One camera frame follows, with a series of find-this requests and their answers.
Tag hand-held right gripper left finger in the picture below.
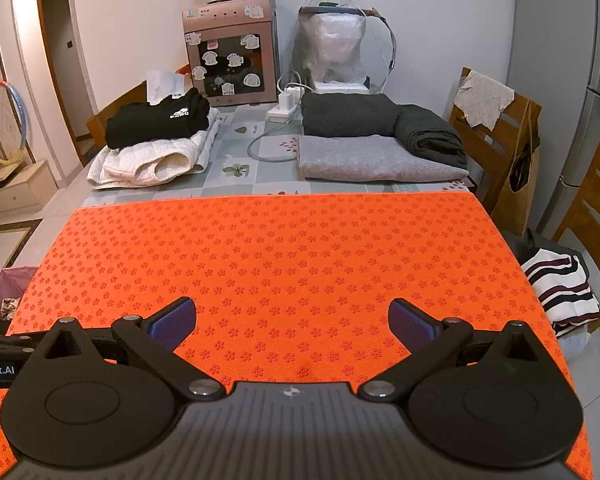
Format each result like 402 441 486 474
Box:
22 296 226 402

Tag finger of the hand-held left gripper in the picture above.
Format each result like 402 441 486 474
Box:
0 331 37 357

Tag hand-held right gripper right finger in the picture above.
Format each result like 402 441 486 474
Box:
358 298 561 402

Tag black t-shirt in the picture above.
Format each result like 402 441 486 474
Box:
104 87 212 151

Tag orange flower-pattern mat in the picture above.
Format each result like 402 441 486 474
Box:
0 192 593 480

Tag cream low cabinet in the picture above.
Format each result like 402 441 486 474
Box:
0 160 58 218

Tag striped garment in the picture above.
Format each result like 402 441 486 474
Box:
522 252 600 338

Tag brown paper bag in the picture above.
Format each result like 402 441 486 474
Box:
490 100 541 238

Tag white quilted garment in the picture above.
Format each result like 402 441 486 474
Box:
87 109 222 191

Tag light grey folded cloth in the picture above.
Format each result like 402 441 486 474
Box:
296 135 470 182

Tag leaf-pattern tablecloth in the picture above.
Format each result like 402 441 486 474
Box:
80 105 476 208

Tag dark grey folded pants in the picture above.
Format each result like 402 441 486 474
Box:
394 104 468 170

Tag beige cloth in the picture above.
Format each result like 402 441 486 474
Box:
453 70 516 131

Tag white tissue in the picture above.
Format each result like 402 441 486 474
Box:
145 70 187 107

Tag colourful hula hoop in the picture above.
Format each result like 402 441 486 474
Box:
0 80 31 166

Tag white charger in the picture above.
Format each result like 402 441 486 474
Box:
279 86 306 111

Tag pink water dispenser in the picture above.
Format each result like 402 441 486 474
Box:
182 0 281 109

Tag plastic-wrapped white appliance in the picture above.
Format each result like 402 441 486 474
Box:
292 0 398 96

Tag grey refrigerator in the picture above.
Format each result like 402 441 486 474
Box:
560 0 600 201

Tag white cable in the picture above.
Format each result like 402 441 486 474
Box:
278 71 308 92

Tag wooden door frame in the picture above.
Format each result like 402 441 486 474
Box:
35 0 98 156

